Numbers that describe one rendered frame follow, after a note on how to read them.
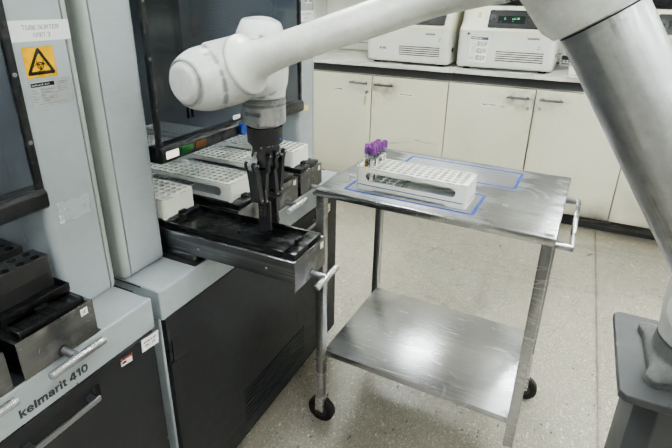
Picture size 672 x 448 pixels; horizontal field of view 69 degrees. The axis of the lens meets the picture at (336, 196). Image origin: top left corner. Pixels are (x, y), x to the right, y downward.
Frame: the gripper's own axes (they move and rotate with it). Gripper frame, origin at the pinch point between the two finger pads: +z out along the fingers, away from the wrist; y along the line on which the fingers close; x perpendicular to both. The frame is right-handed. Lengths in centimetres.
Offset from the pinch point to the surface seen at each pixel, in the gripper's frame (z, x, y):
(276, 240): 4.0, 4.5, 4.2
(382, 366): 56, 20, -26
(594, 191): 60, 79, -224
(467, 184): -3.7, 38.0, -29.0
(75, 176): -15.1, -20.5, 30.2
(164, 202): -1.6, -21.9, 9.0
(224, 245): 3.9, -4.0, 11.3
